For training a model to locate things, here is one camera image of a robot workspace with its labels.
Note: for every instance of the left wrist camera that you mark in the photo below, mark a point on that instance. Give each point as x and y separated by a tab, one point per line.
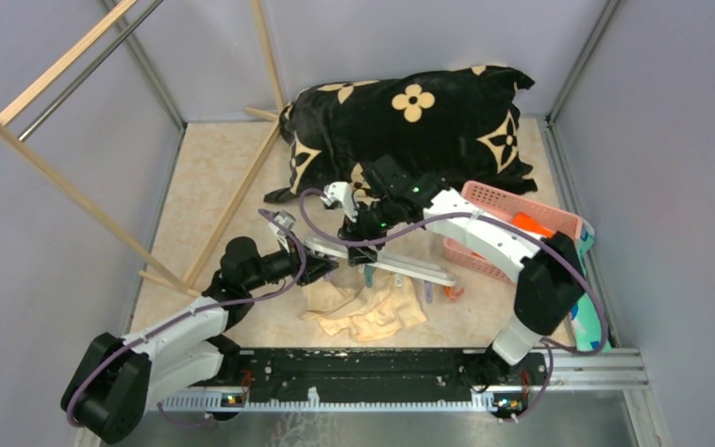
280	224

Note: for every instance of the orange clothespin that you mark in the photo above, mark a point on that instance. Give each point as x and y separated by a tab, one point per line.
453	293

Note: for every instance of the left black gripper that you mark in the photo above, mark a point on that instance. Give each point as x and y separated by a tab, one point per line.
317	265

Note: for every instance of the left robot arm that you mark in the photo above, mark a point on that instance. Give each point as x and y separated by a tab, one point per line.
121	378

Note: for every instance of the cream boxer underwear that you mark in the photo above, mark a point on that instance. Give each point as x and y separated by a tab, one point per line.
366	313

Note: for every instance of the black floral pillow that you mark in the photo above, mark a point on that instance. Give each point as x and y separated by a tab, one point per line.
459	125

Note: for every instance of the teal clothespin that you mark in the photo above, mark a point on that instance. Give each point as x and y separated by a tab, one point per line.
368	276

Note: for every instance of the pink plastic basket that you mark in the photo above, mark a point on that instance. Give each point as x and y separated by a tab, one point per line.
505	206

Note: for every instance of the metal rack rod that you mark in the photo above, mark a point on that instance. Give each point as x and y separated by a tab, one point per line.
66	93

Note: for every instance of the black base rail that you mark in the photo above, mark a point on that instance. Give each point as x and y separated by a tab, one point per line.
397	380

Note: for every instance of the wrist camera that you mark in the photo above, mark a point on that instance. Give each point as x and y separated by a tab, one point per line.
280	224
340	195

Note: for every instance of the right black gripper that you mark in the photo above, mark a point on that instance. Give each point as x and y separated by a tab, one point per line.
357	231

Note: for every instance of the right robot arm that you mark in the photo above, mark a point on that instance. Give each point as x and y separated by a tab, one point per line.
545	270

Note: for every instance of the orange underwear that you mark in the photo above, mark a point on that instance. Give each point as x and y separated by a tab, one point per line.
528	223

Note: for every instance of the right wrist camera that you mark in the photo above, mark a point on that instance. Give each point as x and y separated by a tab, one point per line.
340	195

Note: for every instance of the purple clothespin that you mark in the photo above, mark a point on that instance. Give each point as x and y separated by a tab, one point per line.
428	292

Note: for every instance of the white clip hanger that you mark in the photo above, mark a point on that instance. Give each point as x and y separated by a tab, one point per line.
388	261

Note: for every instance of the wooden drying rack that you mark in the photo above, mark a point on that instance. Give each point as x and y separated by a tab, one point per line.
112	138

